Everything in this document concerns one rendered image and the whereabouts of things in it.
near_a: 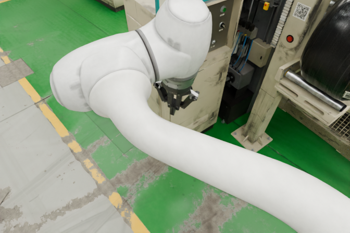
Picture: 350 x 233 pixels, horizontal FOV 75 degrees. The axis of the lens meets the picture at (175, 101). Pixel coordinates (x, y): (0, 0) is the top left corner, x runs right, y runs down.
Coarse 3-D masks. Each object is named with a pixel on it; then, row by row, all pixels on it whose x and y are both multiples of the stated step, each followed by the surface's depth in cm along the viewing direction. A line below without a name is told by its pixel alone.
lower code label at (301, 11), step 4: (300, 4) 117; (296, 8) 119; (300, 8) 118; (304, 8) 116; (308, 8) 114; (296, 12) 120; (300, 12) 118; (304, 12) 117; (308, 12) 115; (296, 16) 121; (300, 16) 119; (304, 16) 118; (304, 20) 118
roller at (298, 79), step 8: (288, 72) 132; (296, 80) 129; (304, 80) 127; (304, 88) 127; (312, 88) 123; (320, 96) 121; (328, 96) 119; (328, 104) 119; (336, 104) 116; (344, 104) 115
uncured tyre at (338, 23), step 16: (336, 16) 93; (320, 32) 98; (336, 32) 93; (304, 48) 109; (320, 48) 99; (336, 48) 94; (304, 64) 110; (320, 64) 102; (336, 64) 96; (320, 80) 107; (336, 80) 99; (336, 96) 108
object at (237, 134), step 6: (234, 132) 213; (240, 132) 213; (264, 132) 213; (240, 138) 208; (264, 138) 208; (270, 138) 208; (246, 144) 204; (252, 144) 204; (258, 144) 204; (264, 144) 204; (252, 150) 199
